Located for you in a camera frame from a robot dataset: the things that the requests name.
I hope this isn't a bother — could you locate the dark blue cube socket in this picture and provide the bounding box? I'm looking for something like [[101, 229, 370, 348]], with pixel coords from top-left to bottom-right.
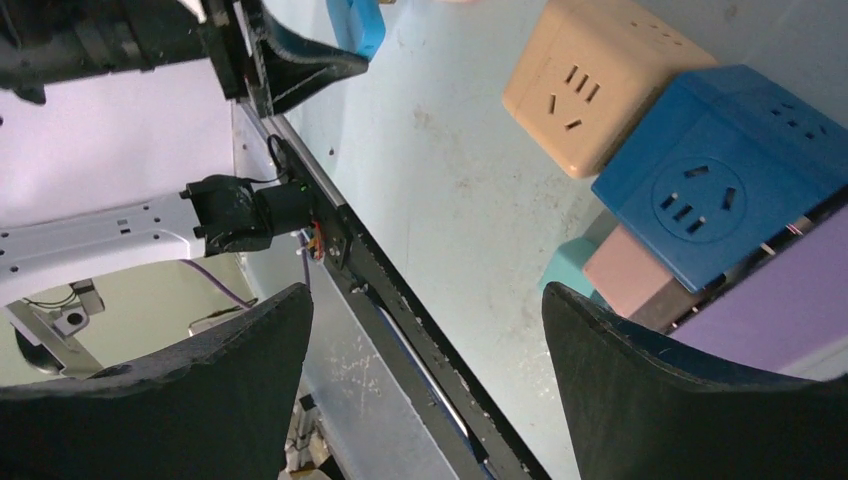
[[592, 65, 847, 292]]

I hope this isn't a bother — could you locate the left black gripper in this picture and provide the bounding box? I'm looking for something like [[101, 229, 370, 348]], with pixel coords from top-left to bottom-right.
[[1, 1, 369, 118]]

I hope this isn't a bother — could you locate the light blue adapter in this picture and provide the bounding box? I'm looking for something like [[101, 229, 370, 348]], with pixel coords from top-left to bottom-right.
[[325, 0, 390, 60]]

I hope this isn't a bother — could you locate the purple power strip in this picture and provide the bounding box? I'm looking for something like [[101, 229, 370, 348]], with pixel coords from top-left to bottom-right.
[[671, 209, 847, 380]]

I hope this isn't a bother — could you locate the beige cube socket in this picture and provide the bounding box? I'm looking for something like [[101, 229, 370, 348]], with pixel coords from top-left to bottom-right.
[[502, 1, 717, 179]]

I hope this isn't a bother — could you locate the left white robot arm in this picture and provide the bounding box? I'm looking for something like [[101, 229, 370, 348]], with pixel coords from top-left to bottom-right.
[[1, 1, 370, 305]]

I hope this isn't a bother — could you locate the small pink plug adapter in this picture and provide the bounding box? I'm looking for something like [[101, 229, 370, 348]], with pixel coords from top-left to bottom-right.
[[583, 226, 705, 332]]

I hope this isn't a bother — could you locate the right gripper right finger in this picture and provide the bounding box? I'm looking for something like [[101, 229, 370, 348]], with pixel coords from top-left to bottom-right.
[[542, 282, 847, 479]]

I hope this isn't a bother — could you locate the teal small cube adapter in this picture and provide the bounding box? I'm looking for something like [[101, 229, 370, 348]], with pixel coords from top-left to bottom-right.
[[537, 237, 608, 307]]

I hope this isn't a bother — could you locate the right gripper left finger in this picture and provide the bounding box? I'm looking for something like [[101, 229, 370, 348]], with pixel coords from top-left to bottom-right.
[[1, 283, 313, 479]]

